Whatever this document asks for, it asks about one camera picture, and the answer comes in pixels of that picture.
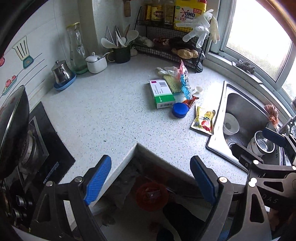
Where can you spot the garlic bulbs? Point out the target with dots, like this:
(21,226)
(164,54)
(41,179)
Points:
(145,41)

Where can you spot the steel oil pot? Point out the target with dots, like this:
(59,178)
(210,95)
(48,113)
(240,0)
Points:
(61,71)

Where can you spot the colourful snack wrapper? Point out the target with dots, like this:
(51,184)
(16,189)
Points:
(185,81)

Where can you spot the white bowl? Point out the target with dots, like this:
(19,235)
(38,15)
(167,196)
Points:
(231,124)

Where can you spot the steel wool scrubber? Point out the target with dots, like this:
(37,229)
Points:
(245,66)

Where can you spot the white ceramic sugar jar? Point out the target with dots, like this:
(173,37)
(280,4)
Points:
(96,63)

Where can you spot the dark bottle yellow label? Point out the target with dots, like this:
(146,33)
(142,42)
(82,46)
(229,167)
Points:
(147,11)

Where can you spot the yellow detergent jug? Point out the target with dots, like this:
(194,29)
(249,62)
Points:
(189,14)

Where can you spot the grey window frame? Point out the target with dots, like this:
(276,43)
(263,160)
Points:
(231,46)

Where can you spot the yellow bristle scrub brush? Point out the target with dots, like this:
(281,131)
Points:
(173,84)

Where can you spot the red-brown sauce sachet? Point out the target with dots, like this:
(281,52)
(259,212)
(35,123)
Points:
(190,102)

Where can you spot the dark soy sauce bottle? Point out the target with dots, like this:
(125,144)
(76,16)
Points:
(157,12)

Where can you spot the white plastic spoon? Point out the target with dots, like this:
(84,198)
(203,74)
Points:
(196,90)

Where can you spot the cream rubber glove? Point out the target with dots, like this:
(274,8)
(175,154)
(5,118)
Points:
(215,29)

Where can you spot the stainless steel bowl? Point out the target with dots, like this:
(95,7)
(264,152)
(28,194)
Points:
(264,143)

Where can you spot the grey metal pot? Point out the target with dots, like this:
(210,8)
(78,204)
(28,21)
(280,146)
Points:
(251,147)

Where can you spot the white plastic bag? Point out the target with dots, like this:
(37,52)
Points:
(167,70)

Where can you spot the clear bottle olive label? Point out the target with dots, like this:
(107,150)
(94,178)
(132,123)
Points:
(169,14)

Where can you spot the glass carafe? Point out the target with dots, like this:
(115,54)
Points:
(77,51)

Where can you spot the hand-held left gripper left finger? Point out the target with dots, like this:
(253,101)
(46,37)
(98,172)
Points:
(97,180)

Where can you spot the clear disposable glove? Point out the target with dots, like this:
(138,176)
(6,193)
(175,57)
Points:
(198,30)

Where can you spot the black gas stove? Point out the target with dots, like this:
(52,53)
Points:
(46,143)

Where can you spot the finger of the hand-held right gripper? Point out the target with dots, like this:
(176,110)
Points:
(246,154)
(274,138)

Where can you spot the dark green mug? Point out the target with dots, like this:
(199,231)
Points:
(121,55)

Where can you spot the single garlic bulb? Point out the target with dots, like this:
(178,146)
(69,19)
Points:
(133,52)

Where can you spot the green white medicine box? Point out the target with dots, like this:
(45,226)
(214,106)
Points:
(161,92)

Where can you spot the stainless steel sink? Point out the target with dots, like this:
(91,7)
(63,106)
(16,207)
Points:
(245,102)

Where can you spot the ginger root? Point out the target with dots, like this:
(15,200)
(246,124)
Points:
(187,53)

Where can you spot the yellow seasoning packet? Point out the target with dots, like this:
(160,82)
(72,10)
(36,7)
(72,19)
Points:
(203,119)

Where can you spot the grey plastic bag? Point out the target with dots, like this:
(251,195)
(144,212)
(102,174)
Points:
(124,180)

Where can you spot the blue round lid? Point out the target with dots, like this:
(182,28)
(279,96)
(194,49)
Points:
(180,110)

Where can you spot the red plastic bin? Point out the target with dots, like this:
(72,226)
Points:
(151,197)

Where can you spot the orange rag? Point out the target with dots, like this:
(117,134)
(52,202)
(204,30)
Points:
(272,113)

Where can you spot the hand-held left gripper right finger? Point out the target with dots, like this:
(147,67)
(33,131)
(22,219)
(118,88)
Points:
(204,180)

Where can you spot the bunch of kitchen utensils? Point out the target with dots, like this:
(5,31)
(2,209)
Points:
(120,39)

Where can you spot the blue plastic saucer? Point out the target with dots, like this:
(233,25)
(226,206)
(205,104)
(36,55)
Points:
(68,84)

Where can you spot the kitchen wall sticker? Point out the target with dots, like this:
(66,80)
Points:
(22,52)

